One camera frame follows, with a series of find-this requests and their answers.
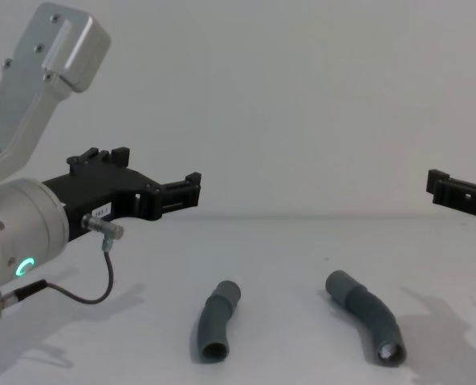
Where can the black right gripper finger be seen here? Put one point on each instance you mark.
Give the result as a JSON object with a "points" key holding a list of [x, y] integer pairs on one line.
{"points": [[462, 196]]}

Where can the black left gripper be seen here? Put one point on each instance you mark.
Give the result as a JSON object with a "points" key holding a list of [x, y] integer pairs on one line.
{"points": [[97, 188]]}

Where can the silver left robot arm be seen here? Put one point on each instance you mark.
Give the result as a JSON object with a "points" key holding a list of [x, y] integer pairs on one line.
{"points": [[21, 224]]}

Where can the long grey bent pipe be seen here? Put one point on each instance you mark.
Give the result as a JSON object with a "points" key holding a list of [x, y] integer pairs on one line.
{"points": [[366, 309]]}

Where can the short grey bent pipe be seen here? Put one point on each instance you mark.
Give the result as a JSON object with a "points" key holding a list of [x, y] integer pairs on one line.
{"points": [[215, 317]]}

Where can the white table cloth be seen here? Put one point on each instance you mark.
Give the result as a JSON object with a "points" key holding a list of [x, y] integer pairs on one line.
{"points": [[286, 256]]}

